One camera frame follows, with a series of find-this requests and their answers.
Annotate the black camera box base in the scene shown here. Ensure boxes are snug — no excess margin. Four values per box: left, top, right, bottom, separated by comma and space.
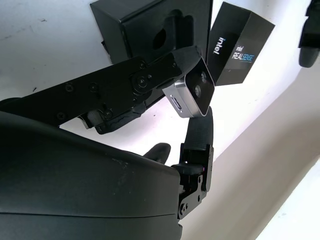
89, 0, 214, 66

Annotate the black Intel RealSense box lid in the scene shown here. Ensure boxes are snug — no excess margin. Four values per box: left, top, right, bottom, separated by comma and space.
205, 1, 276, 87

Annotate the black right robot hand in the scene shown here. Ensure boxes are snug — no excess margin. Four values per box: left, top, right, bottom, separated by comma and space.
0, 45, 216, 240

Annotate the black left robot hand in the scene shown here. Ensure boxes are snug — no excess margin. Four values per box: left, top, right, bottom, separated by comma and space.
297, 0, 320, 68

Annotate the small silver depth camera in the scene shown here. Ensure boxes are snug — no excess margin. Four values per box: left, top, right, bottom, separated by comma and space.
161, 56, 216, 118

